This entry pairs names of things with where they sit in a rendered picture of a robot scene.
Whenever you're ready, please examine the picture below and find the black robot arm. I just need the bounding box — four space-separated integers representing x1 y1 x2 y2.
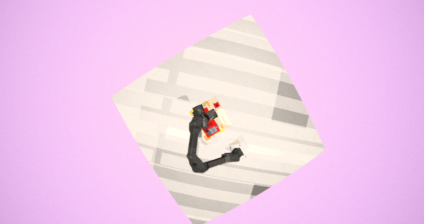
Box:
187 104 244 173

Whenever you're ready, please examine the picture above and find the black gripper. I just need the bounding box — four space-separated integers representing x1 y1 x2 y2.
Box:
204 109 218 123

